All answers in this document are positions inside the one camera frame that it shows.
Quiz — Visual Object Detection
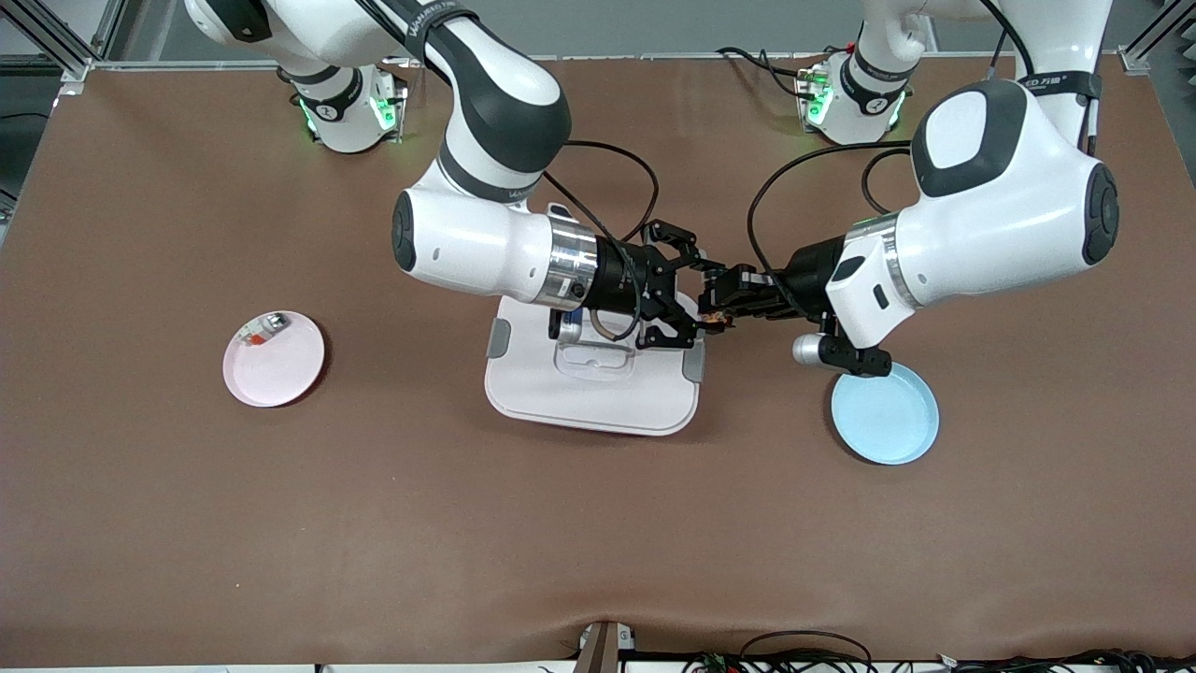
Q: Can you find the black floor cable bundle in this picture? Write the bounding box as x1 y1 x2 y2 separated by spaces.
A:
682 631 1196 673

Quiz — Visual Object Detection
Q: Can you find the small metal table bracket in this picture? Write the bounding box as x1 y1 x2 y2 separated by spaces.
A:
575 620 638 673

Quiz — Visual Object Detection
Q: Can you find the aluminium frame profile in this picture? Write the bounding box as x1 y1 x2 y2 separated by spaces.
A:
0 0 127 85
1119 0 1196 76

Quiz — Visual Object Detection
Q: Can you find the pink round plate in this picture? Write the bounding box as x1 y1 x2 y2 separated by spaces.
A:
222 310 327 408

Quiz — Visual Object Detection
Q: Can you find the light blue round plate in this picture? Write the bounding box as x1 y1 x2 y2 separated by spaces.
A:
831 363 940 466

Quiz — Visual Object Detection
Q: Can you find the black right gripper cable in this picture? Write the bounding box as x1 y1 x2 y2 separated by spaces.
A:
542 140 661 342

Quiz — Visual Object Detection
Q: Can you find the white lidded storage box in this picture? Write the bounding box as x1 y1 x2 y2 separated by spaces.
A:
484 290 705 437

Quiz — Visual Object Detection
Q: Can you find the black base cable bundle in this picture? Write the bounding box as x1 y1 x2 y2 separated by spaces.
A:
717 45 825 100

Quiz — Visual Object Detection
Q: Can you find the small clear red switch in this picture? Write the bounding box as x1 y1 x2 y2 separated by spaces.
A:
238 314 292 349

